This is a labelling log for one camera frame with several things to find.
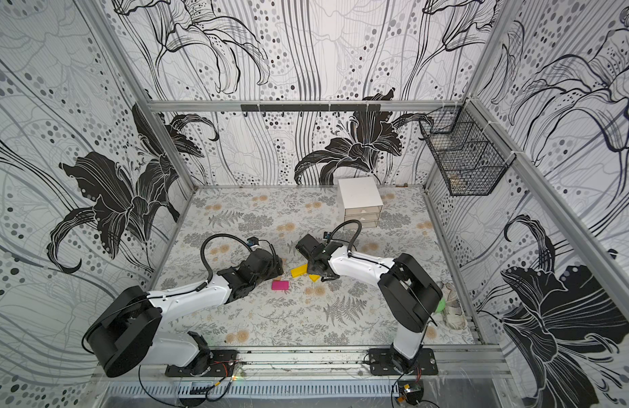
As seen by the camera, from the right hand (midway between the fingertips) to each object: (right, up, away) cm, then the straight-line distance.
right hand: (322, 265), depth 91 cm
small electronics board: (+25, -30, -21) cm, 45 cm away
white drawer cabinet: (+15, +24, +4) cm, 29 cm away
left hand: (-16, -1, -2) cm, 16 cm away
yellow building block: (-8, -2, 0) cm, 9 cm away
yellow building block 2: (-3, -4, -3) cm, 5 cm away
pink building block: (-15, -6, -3) cm, 17 cm away
